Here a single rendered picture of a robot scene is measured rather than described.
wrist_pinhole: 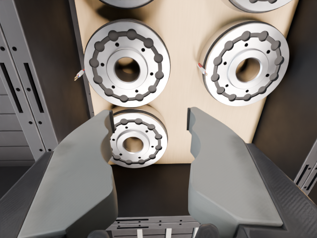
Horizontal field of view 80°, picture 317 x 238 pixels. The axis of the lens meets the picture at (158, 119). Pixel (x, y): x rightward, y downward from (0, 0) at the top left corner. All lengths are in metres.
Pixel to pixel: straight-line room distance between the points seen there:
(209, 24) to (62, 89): 0.19
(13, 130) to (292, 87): 0.40
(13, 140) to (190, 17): 0.32
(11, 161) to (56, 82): 0.23
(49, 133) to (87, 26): 0.13
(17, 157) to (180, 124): 0.28
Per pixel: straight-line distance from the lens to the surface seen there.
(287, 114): 0.30
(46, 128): 0.21
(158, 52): 0.23
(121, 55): 0.23
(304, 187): 0.32
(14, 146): 0.40
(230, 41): 0.25
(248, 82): 0.26
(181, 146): 0.33
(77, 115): 0.26
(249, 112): 0.33
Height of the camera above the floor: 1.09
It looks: 59 degrees down
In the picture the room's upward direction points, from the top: 175 degrees clockwise
